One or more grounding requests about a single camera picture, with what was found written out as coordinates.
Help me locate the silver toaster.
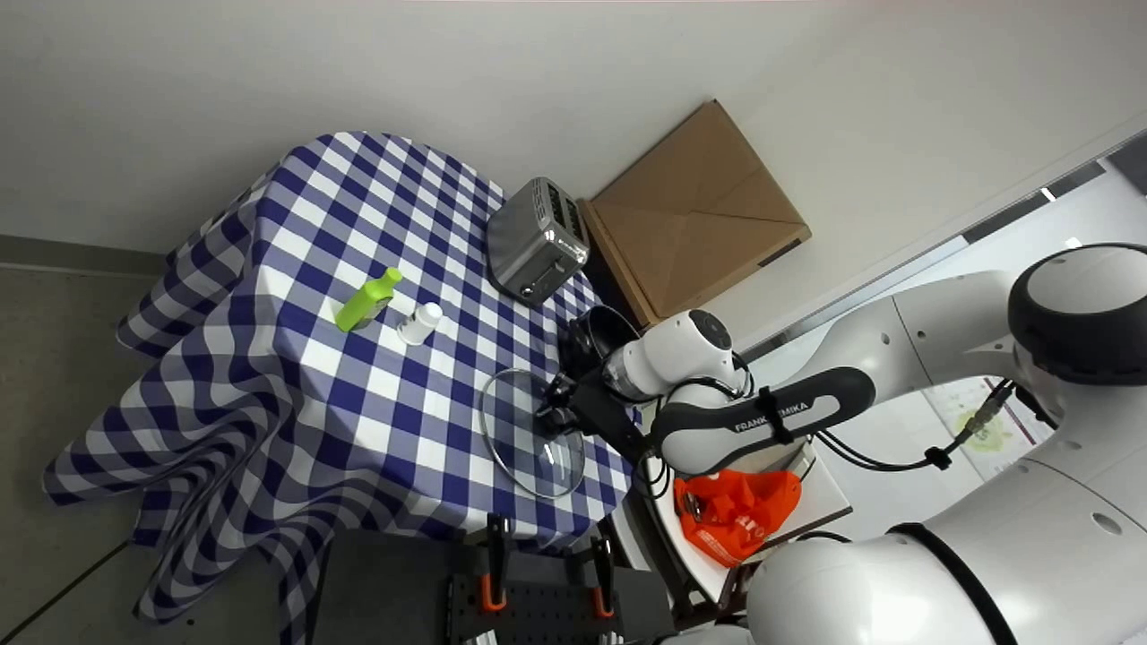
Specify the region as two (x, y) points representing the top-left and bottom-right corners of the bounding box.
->
(485, 174), (592, 308)

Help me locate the blue white checkered tablecloth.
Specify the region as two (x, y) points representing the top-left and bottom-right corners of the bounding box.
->
(44, 125), (648, 632)

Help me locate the glass pot lid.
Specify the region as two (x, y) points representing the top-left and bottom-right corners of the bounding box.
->
(478, 364), (592, 500)

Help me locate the green plastic bottle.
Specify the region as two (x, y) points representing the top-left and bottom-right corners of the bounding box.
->
(333, 266), (410, 338)

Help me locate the brown cardboard box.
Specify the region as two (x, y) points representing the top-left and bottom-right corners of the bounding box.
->
(580, 96), (814, 329)

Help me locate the orange plastic bag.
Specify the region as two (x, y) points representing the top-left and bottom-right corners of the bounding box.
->
(672, 464), (807, 569)

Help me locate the white board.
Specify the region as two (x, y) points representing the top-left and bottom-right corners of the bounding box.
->
(641, 434), (857, 605)

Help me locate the orange black clamp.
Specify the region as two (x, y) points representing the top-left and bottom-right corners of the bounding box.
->
(577, 535), (629, 622)
(474, 511), (513, 620)

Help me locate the small white bottle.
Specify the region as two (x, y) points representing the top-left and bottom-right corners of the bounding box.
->
(398, 302), (446, 351)

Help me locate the paper with green circle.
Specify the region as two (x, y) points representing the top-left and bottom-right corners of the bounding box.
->
(918, 377), (1046, 464)

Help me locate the black perforated panel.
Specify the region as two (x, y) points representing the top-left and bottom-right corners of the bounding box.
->
(440, 540), (673, 645)

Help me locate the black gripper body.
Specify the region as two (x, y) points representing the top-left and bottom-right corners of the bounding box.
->
(574, 370), (658, 464)

